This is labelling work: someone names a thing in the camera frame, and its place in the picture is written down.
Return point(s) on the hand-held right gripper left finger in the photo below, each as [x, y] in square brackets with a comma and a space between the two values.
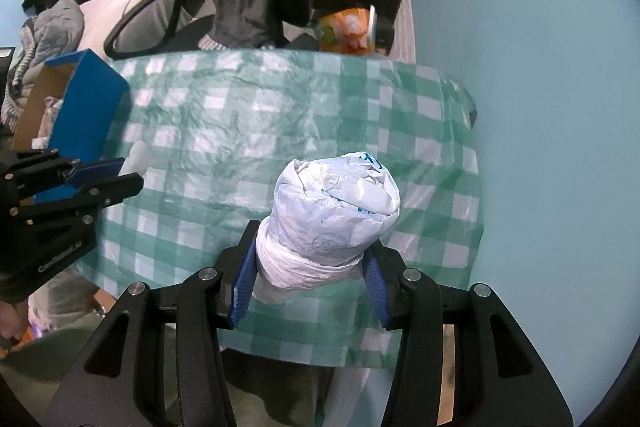
[242, 292]

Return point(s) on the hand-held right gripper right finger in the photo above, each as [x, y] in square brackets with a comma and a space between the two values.
[380, 297]

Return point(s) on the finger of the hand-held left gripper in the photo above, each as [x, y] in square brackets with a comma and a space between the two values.
[97, 169]
[120, 187]

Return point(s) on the small white cloth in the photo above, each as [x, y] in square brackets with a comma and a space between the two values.
[139, 157]

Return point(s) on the blue cardboard box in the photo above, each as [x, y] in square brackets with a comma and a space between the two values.
[85, 107]

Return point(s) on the white plastic bag bundle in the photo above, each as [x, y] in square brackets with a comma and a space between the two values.
[330, 217]

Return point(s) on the person's left hand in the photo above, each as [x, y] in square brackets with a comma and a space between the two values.
[9, 322]

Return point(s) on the grey quilt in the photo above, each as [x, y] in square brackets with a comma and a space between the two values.
[60, 22]

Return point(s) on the green checked tablecloth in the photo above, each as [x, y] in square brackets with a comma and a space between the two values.
[250, 107]

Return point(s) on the bed with white sheet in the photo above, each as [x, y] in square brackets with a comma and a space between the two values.
[115, 7]

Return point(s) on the orange snack bag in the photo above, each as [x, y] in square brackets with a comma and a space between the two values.
[345, 29]

